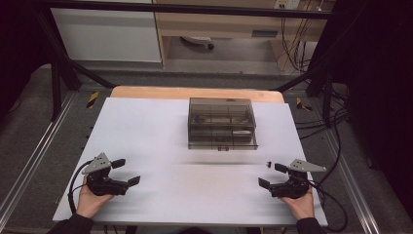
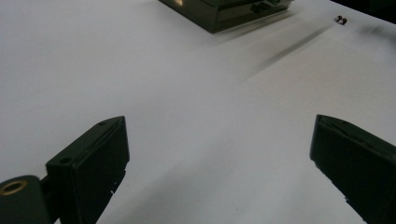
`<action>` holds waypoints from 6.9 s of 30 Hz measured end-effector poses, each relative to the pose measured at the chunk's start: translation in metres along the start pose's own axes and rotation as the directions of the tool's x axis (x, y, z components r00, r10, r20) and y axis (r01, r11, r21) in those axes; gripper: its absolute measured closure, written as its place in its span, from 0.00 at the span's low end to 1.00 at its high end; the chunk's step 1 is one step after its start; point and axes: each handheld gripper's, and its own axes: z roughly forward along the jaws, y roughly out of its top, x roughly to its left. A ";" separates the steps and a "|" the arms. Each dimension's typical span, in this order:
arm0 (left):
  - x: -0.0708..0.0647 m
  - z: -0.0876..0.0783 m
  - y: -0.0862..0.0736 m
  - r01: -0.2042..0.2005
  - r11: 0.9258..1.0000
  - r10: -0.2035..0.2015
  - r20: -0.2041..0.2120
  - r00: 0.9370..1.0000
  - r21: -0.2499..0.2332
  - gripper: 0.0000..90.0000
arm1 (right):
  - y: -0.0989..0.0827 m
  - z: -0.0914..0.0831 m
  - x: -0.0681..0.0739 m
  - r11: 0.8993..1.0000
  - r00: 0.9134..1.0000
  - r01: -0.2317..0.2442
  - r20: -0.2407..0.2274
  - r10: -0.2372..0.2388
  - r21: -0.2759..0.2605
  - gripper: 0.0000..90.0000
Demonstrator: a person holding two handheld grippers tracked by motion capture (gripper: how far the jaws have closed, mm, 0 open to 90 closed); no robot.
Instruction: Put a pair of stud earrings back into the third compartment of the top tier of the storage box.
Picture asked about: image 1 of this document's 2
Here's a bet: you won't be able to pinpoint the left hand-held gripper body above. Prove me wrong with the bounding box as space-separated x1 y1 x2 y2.
81 152 130 197

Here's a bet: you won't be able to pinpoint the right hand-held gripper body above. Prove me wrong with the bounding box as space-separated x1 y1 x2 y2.
269 158 327 200

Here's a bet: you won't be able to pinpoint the transparent grey plastic storage box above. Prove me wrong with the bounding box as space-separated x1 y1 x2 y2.
187 97 259 151

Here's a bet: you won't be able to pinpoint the person's right hand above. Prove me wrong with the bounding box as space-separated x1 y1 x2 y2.
280 187 316 221

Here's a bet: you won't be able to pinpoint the person's left hand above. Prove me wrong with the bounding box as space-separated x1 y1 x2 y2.
75 175 115 219

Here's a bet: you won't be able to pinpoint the white board cover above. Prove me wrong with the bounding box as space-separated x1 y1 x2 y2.
52 97 328 227

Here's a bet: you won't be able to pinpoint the yellow black floor tape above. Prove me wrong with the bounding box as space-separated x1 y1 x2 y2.
295 97 314 112
86 91 100 109

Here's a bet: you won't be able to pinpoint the black metal stand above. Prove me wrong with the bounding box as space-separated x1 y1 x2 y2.
33 9 116 122
274 48 339 126

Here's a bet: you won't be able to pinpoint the black curtain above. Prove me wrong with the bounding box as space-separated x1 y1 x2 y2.
316 0 413 222
0 0 55 121

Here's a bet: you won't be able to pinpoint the white cabinet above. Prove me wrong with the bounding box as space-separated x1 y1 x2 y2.
50 0 163 63

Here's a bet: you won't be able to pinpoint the office chair base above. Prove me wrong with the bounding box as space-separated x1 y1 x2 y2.
179 35 216 51

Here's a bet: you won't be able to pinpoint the wooden desk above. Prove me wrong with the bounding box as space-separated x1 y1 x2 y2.
152 0 337 72

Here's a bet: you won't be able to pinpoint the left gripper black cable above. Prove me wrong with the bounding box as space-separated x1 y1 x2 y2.
66 159 94 215

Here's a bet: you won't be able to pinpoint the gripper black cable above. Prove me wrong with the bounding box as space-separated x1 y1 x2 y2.
308 179 349 233
66 159 94 215

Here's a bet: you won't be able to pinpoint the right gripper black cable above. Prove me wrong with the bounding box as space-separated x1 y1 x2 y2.
308 179 349 233

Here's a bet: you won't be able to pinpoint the aluminium floor rail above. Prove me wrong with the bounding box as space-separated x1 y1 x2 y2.
311 97 383 234
0 92 79 225

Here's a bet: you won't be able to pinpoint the black floor cables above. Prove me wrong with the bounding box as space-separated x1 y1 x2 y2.
293 91 352 183

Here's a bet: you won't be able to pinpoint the hanging cable bundle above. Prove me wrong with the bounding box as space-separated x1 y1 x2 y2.
280 9 320 73

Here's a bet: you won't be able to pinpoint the white wall socket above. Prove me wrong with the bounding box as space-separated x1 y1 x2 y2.
274 0 301 10

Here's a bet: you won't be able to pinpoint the black metal frame bar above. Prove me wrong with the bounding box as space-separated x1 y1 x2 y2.
35 0 339 20

